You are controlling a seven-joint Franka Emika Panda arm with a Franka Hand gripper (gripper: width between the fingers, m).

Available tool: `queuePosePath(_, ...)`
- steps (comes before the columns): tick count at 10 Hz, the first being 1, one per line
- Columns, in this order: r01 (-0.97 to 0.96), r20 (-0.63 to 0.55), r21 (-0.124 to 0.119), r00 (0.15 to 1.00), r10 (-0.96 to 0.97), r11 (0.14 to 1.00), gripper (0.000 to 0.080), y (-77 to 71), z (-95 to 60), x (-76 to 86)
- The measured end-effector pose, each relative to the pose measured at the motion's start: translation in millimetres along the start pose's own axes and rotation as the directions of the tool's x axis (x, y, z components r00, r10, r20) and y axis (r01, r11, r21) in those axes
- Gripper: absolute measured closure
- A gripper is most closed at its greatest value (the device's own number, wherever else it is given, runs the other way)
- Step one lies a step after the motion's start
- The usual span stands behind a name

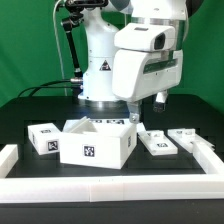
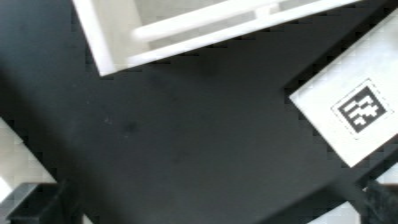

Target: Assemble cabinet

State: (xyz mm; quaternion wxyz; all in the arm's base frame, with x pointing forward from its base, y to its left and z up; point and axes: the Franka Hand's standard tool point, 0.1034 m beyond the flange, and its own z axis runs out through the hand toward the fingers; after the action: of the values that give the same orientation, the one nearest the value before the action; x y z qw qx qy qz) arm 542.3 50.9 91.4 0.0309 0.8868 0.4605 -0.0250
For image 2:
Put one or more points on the white U-shaped fence wall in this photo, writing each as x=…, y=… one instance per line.
x=22, y=169

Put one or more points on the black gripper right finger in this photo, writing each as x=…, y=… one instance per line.
x=380, y=203

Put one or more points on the white flat tag base plate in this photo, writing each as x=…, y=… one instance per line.
x=347, y=99

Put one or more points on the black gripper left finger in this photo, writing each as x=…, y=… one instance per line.
x=30, y=205

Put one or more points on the white cabinet body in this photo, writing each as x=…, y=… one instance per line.
x=142, y=30

